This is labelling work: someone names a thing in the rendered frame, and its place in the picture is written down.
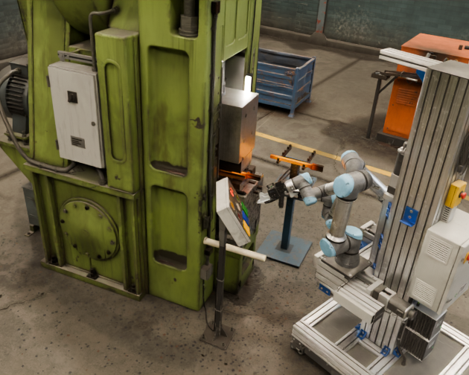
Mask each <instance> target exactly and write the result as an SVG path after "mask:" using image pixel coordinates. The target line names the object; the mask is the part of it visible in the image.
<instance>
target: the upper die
mask: <svg viewBox="0 0 469 375"><path fill-rule="evenodd" d="M251 160H252V150H251V151H250V152H249V154H248V155H247V156H246V157H245V158H244V159H242V161H241V162H240V163H239V164H235V163H231V162H228V161H223V160H220V161H219V168H220V169H224V170H229V171H232V172H236V173H242V172H243V171H244V169H245V168H246V167H247V166H248V165H249V163H250V162H251Z"/></svg>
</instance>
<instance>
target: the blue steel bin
mask: <svg viewBox="0 0 469 375"><path fill-rule="evenodd" d="M315 63H316V56H312V57H306V56H302V55H298V54H289V53H285V52H280V51H274V50H269V49H265V48H259V49H258V71H257V82H256V93H258V94H259V96H258V102H259V103H265V104H268V105H271V106H277V107H281V108H285V109H290V113H289V115H288V117H290V118H293V117H294V116H295V115H294V112H295V108H296V107H297V106H299V105H300V104H301V103H302V102H303V101H305V103H310V102H311V100H310V96H311V90H312V85H313V74H314V68H315Z"/></svg>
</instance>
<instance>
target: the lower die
mask: <svg viewBox="0 0 469 375"><path fill-rule="evenodd" d="M220 174H221V175H222V178H221V176H220ZM226 176H228V178H229V181H230V182H231V180H232V186H233V187H234V189H236V190H243V188H244V187H245V186H246V184H247V183H248V182H249V180H250V179H246V176H244V175H240V174H237V173H231V172H228V171H225V170H219V177H220V180H221V179H224V178H225V177H226ZM232 177H233V178H234V181H233V179H232Z"/></svg>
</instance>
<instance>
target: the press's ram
mask: <svg viewBox="0 0 469 375"><path fill-rule="evenodd" d="M225 91H226V94H225V95H223V96H222V109H221V128H220V160H223V161H228V162H231V163H235V164H239V163H240V162H241V161H242V159H244V158H245V157H246V156H247V155H248V154H249V152H250V151H251V150H252V149H253V148H254V147H255V133H256V123H257V114H258V96H259V94H258V93H254V92H247V91H242V90H238V89H231V88H227V87H225Z"/></svg>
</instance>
